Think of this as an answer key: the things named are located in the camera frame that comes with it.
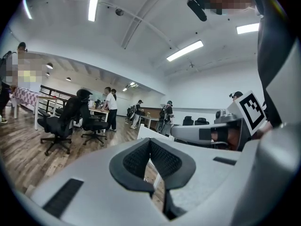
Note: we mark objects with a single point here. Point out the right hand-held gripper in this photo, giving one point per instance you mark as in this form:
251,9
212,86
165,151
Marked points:
249,112

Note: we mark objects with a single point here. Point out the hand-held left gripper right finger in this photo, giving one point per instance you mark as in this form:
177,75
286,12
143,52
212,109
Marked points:
207,185

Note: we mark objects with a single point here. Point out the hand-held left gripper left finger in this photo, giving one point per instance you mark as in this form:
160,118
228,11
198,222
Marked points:
94,185

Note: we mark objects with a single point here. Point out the person's right forearm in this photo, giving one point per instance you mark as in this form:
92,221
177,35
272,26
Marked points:
263,129

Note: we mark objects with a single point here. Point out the black mesh office chair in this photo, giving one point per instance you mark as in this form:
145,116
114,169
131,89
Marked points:
94,125
68,116

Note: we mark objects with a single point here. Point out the person's right hand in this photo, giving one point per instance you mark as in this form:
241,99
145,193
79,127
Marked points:
232,138

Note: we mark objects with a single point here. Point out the brown wooden counter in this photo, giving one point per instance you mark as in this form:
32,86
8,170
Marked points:
152,110

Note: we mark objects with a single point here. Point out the small ceiling fixture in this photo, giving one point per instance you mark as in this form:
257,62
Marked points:
191,63

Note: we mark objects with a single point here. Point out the wood-top white desk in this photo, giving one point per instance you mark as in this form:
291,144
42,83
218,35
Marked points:
100,110

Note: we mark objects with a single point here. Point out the long ceiling light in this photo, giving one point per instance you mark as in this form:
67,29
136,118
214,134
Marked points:
27,8
95,3
184,50
248,28

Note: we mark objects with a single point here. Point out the wood-top white table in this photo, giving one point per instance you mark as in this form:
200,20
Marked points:
36,116

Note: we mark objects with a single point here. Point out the black metal railing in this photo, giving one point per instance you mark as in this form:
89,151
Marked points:
58,92

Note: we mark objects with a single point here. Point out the checkered cloth table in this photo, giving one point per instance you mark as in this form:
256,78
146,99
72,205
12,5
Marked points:
26,95

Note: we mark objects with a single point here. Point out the person's black printed shirt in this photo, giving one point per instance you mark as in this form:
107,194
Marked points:
274,46

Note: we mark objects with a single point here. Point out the black head-mounted camera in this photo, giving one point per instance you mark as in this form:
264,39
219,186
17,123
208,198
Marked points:
197,9

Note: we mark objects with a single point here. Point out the ceiling dome camera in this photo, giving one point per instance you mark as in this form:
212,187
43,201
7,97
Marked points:
119,12

